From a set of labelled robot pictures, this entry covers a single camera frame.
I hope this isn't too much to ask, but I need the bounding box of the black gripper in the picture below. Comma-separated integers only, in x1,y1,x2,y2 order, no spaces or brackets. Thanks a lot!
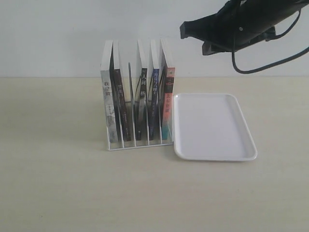
180,0,302,56

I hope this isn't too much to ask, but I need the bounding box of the dark blue spine book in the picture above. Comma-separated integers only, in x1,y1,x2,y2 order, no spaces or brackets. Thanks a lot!
148,39,160,141

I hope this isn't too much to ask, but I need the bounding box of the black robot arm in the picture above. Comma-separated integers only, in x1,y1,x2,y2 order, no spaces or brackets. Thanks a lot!
180,0,309,56

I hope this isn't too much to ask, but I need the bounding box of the red teal spine book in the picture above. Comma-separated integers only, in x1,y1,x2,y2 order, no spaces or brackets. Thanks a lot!
160,39,176,140

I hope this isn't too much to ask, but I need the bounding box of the black grey spine book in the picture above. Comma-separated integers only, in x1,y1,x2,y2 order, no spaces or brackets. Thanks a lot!
135,39,148,141

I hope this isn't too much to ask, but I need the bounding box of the grey white spine book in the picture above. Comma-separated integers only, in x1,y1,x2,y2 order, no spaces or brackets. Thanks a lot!
100,40,120,144

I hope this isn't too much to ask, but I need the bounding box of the dark brown spine book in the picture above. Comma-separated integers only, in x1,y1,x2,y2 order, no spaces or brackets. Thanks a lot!
113,40,131,142

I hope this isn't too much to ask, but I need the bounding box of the white plastic tray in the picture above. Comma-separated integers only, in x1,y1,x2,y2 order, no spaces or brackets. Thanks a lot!
173,93,258,162

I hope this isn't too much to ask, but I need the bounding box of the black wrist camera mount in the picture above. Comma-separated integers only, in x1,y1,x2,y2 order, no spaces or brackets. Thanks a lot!
262,26,276,42

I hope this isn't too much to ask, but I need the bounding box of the black cable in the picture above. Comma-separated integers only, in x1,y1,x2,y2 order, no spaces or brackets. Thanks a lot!
231,8,309,74

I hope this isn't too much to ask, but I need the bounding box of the white wire book rack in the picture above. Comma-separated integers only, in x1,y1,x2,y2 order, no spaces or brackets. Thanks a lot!
106,63,173,151

